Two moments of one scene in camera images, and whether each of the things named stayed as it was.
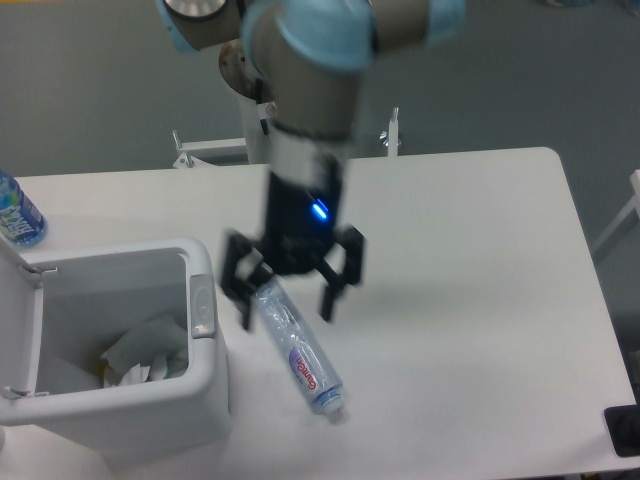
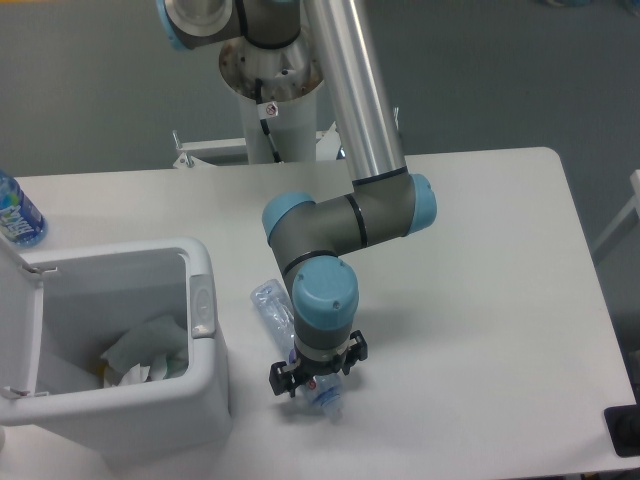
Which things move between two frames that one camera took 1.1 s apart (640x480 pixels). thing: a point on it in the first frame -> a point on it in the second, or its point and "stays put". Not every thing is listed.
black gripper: x=300 y=222 -> x=283 y=381
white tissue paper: x=156 y=349 stays put
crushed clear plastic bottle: x=310 y=370 stays put
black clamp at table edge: x=623 y=423 stays put
